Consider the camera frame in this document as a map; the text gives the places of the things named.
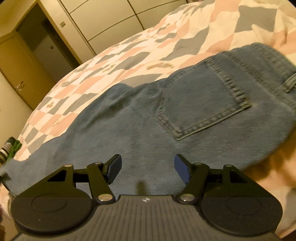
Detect pink grey checkered quilt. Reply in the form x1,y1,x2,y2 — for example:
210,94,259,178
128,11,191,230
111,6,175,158
1,1,295,237

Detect wooden door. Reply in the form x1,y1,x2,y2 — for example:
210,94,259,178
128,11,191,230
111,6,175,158
1,31,55,110

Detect blue denim jeans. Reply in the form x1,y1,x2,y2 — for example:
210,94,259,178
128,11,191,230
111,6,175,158
1,43,295,195

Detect striped folded shirt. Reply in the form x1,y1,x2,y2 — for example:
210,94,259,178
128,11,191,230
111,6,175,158
0,137,16,165

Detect white wardrobe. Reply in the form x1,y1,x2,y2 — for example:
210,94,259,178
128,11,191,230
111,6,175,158
37,1,187,63

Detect green folded garment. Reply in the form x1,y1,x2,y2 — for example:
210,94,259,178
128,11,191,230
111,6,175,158
6,140,22,161

